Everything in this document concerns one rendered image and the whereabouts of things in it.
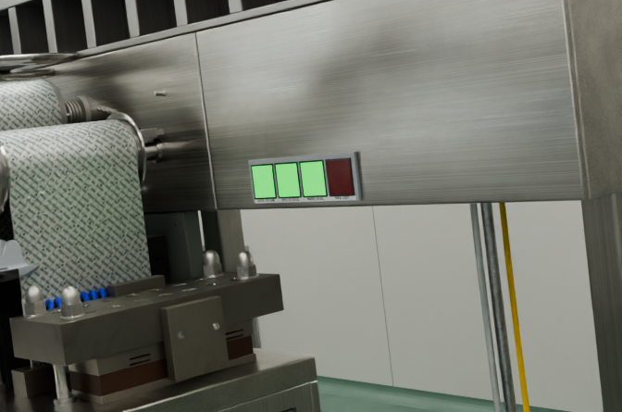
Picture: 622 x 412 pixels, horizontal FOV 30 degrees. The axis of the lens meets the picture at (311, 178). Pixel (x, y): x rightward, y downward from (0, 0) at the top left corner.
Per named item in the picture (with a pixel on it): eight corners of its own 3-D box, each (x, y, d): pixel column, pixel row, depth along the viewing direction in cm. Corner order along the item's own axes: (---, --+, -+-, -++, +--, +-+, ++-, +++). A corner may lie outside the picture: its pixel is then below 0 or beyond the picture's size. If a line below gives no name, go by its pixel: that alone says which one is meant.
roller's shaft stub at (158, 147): (118, 168, 202) (115, 143, 202) (152, 163, 207) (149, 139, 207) (131, 167, 199) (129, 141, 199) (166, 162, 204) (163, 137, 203)
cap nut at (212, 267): (198, 277, 196) (194, 251, 196) (216, 273, 199) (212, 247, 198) (211, 278, 193) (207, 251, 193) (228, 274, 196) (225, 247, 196)
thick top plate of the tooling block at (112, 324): (14, 356, 175) (8, 318, 175) (226, 305, 201) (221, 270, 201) (65, 366, 163) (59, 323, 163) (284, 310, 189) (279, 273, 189)
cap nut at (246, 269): (231, 279, 189) (228, 252, 189) (249, 275, 191) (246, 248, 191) (245, 280, 186) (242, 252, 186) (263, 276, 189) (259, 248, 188)
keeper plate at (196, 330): (168, 380, 174) (159, 308, 174) (222, 365, 181) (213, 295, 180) (178, 381, 172) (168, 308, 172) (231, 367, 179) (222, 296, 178)
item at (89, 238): (24, 316, 181) (8, 199, 180) (151, 288, 196) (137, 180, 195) (25, 317, 181) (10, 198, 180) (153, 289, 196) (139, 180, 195)
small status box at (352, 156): (252, 204, 185) (247, 160, 185) (255, 203, 185) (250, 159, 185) (358, 200, 166) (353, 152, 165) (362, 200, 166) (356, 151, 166)
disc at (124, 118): (105, 199, 206) (93, 117, 206) (106, 199, 206) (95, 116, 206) (149, 196, 195) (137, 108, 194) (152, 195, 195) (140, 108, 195)
